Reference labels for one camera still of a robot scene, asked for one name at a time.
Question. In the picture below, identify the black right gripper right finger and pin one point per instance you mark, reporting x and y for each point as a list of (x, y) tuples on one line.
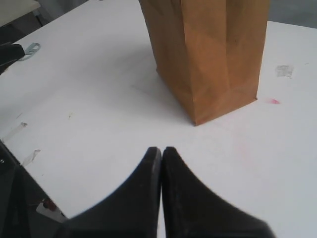
[(192, 210)]

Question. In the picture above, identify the black clamp on table edge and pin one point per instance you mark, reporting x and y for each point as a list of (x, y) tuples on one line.
[(9, 54)]

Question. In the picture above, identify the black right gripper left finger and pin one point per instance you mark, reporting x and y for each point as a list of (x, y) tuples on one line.
[(131, 211)]

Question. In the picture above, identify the brown paper bag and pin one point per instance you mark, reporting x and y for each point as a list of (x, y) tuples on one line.
[(208, 52)]

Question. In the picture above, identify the grey metal clip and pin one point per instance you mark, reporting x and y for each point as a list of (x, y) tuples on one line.
[(30, 51)]

